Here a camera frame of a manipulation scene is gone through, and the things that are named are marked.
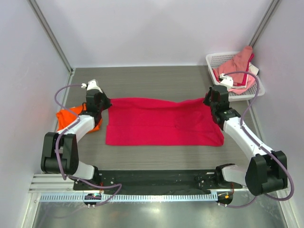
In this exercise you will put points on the aluminium frame post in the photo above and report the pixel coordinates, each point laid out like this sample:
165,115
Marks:
269,13
51,36

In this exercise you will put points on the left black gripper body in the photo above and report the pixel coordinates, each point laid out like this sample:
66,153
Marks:
104,103

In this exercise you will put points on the light pink t shirt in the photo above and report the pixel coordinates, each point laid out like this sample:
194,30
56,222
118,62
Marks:
250,80

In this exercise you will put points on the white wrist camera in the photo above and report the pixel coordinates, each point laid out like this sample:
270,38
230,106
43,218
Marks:
226,81
91,85

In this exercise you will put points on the crimson red t shirt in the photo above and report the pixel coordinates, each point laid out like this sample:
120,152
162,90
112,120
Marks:
153,122

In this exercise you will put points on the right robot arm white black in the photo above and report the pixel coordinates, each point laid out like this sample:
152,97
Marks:
266,171

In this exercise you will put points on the aluminium front rail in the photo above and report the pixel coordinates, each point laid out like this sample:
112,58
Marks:
52,182

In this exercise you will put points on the white slotted cable duct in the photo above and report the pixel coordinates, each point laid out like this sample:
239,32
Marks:
94,197

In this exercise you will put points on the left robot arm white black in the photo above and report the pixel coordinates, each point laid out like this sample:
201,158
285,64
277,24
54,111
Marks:
60,149

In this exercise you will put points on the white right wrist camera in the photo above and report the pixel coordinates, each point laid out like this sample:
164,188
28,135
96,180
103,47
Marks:
226,81

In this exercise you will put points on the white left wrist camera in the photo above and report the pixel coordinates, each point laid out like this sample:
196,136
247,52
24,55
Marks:
91,85

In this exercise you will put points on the folded orange t shirt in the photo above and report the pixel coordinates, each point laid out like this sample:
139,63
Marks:
65,118

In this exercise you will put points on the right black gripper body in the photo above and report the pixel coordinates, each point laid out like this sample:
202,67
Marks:
212,106

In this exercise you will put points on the left aluminium frame post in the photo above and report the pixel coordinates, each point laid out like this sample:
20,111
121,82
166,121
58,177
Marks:
51,36

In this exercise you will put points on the salmon pink t shirt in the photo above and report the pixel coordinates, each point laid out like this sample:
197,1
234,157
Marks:
240,62

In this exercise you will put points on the right aluminium frame post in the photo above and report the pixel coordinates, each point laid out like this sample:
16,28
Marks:
269,13

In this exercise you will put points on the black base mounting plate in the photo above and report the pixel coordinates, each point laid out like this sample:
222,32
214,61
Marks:
191,179

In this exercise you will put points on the white plastic basket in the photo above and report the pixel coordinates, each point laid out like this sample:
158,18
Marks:
215,60

